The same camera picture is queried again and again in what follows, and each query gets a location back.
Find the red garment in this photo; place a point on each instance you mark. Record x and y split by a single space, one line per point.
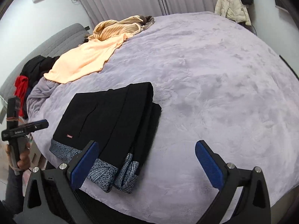
21 85

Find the tan striped garment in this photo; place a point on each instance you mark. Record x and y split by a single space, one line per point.
132 25

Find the person's left hand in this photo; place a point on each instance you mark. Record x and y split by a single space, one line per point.
24 162

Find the peach cloth garment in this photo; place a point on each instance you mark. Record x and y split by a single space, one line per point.
85 59

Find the dark sleeved left forearm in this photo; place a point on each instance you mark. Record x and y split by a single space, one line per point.
14 199

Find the black pants with patterned lining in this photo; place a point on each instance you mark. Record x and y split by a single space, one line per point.
122 121

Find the lavender plush bed blanket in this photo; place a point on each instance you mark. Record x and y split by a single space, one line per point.
215 81

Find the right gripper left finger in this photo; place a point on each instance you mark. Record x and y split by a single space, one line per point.
50 195

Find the black clothes pile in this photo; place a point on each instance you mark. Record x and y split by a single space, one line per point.
35 68

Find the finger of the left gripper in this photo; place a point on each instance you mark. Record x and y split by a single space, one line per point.
37 125

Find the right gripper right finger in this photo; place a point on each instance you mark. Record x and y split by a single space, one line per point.
253 204

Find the grey padded headboard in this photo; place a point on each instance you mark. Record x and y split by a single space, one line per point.
56 45

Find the beige puffer jacket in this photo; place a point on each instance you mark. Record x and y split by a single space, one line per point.
233 10

